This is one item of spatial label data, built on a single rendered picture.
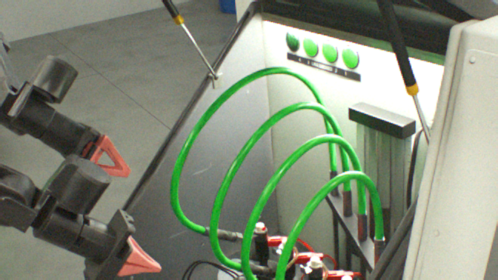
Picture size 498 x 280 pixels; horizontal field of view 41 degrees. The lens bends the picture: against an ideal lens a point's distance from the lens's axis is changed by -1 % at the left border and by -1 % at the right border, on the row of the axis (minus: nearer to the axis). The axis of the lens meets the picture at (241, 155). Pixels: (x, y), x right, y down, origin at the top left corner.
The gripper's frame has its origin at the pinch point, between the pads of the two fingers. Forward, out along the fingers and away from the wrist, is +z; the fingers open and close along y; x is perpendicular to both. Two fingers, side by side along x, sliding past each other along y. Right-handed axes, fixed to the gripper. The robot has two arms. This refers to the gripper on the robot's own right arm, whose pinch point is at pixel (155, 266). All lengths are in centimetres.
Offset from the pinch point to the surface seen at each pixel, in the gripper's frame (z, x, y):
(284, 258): 13.2, -8.5, 12.4
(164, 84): 159, 419, -14
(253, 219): 9.9, -0.6, 13.9
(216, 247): 11.7, 6.4, 5.0
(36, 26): 97, 666, -53
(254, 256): 28.0, 17.5, 3.3
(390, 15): 0, -14, 49
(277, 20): 18, 45, 46
